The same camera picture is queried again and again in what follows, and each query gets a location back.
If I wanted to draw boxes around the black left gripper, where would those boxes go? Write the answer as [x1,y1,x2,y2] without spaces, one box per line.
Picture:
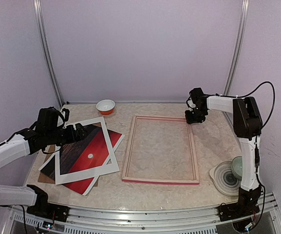
[45,122,88,147]

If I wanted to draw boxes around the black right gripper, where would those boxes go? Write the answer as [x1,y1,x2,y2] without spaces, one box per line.
[185,106,207,124]

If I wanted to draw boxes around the red dark sunset photo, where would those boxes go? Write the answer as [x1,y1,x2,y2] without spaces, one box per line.
[40,124,124,195]

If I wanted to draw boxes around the white mat board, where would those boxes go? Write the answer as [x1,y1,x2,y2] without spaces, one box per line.
[54,117,120,185]

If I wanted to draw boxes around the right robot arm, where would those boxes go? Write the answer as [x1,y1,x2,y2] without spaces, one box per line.
[185,88,262,216]

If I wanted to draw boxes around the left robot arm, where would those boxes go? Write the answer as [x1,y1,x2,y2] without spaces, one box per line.
[0,107,88,217]

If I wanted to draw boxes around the orange white bowl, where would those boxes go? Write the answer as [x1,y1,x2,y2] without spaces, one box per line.
[96,99,116,115]

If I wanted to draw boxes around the brown cardboard backing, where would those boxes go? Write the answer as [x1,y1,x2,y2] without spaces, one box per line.
[38,154,99,187]

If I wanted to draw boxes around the green ceramic bowl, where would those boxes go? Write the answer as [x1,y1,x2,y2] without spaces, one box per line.
[231,156,242,180]

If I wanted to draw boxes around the white swirl plate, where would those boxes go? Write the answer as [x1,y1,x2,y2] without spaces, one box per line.
[209,161,241,197]

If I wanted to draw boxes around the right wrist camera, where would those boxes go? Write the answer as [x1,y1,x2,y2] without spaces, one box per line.
[185,97,195,111]

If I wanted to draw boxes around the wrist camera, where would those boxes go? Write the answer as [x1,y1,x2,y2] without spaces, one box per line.
[185,97,195,111]
[60,108,70,122]

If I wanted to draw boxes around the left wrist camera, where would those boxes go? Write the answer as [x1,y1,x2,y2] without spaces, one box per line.
[60,108,70,122]

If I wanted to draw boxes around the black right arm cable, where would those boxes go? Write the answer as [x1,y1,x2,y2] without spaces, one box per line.
[213,81,276,220]

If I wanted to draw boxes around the right aluminium corner post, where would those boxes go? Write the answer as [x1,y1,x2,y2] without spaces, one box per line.
[223,0,250,95]

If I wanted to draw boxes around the aluminium corner post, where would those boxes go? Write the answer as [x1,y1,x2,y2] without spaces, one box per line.
[223,0,250,95]
[33,0,64,107]

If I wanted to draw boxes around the aluminium front rail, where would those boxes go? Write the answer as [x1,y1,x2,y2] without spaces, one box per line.
[7,192,281,234]

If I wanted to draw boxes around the left aluminium corner post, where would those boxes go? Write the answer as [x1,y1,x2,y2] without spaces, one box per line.
[33,0,64,107]

